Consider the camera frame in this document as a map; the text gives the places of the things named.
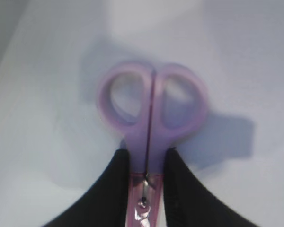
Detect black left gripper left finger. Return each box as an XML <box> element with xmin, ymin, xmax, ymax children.
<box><xmin>45</xmin><ymin>149</ymin><xmax>129</xmax><ymax>227</ymax></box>

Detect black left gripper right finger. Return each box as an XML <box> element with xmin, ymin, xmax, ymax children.
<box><xmin>163</xmin><ymin>148</ymin><xmax>255</xmax><ymax>227</ymax></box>

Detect pink scissors with cover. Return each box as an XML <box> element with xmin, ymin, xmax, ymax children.
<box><xmin>97</xmin><ymin>62</ymin><xmax>209</xmax><ymax>227</ymax></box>

